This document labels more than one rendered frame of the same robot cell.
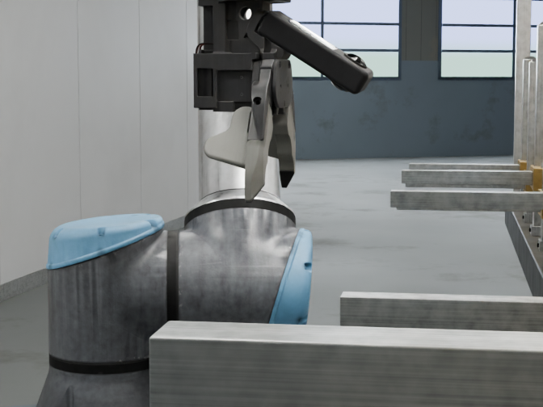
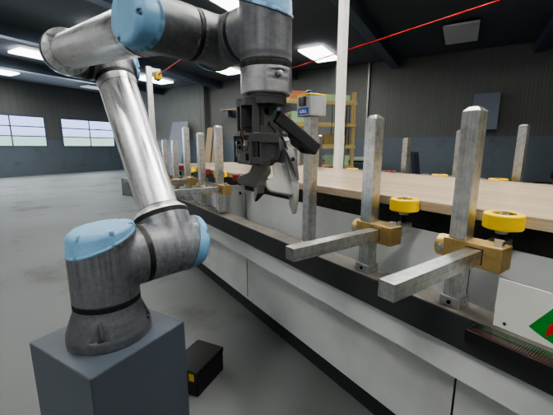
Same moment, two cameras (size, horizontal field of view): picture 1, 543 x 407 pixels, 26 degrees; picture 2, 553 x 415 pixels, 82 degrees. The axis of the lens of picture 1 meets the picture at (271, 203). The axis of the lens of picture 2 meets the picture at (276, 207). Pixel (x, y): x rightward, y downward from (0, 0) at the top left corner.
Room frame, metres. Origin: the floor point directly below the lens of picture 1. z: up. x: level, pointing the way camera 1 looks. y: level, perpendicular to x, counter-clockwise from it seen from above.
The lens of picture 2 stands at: (0.70, 0.41, 1.05)
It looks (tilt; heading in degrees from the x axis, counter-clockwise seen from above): 11 degrees down; 317
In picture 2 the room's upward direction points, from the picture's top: straight up
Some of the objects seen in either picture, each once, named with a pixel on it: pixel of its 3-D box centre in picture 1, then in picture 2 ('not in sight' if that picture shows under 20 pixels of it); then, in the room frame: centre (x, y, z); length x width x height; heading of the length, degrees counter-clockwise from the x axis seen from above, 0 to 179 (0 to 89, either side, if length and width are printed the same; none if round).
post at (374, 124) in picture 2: not in sight; (369, 203); (1.16, -0.39, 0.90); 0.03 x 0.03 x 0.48; 81
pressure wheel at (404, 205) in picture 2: not in sight; (403, 216); (1.11, -0.48, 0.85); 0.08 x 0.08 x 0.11
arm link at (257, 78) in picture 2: not in sight; (267, 85); (1.14, 0.02, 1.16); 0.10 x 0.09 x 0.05; 167
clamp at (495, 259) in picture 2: not in sight; (470, 250); (0.89, -0.35, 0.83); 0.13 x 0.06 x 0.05; 171
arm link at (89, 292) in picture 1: (113, 283); (107, 258); (1.51, 0.21, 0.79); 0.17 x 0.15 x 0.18; 94
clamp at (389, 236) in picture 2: not in sight; (375, 230); (1.14, -0.38, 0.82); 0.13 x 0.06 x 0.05; 171
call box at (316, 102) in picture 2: not in sight; (311, 106); (1.42, -0.42, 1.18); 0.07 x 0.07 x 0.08; 81
